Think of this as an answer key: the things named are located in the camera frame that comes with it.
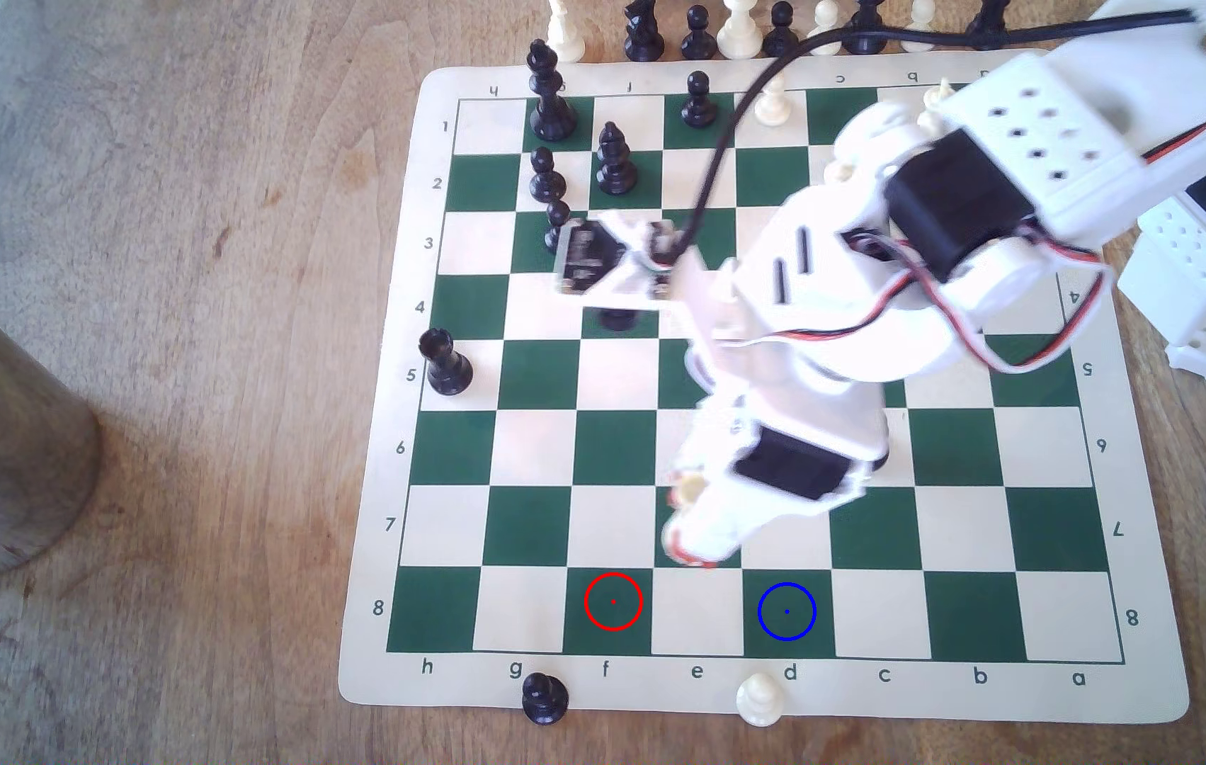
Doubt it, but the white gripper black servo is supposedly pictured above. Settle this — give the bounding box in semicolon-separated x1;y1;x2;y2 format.
661;380;889;570

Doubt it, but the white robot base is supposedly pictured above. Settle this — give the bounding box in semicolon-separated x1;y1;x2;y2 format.
1117;196;1206;405

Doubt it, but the green and cream chess mat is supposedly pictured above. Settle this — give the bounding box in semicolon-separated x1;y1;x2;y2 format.
337;47;1190;726

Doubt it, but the black rook chess piece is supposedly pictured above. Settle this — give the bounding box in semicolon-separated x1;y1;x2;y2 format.
419;328;474;397

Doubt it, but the tall white chess piece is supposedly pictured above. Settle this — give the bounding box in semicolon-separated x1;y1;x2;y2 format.
717;0;764;61
545;0;587;63

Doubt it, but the black knight chess piece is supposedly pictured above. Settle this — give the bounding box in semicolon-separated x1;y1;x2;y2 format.
624;0;666;63

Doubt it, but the tall black chess piece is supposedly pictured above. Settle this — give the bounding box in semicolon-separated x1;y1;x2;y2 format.
841;0;891;57
969;0;1013;49

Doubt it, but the gripper mounted camera module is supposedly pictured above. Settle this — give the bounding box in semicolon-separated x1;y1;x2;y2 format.
552;212;683;312

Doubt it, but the red black servo wire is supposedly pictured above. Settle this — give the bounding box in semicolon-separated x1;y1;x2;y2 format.
719;223;1116;375

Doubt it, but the black camera cable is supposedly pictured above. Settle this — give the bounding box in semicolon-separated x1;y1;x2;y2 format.
664;8;1201;267

